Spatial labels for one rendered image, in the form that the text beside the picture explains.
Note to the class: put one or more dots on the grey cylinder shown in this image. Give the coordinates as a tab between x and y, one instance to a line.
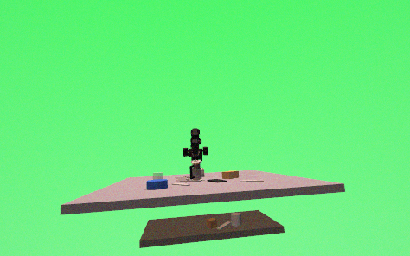
157	175
236	219

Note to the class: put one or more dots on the dark brown flat shelf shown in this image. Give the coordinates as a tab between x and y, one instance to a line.
189	229

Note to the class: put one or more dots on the tan rectangular block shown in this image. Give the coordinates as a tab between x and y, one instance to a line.
230	174

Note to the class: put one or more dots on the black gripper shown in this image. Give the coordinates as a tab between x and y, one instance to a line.
195	150

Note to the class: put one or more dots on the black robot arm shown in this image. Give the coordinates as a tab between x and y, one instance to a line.
195	140

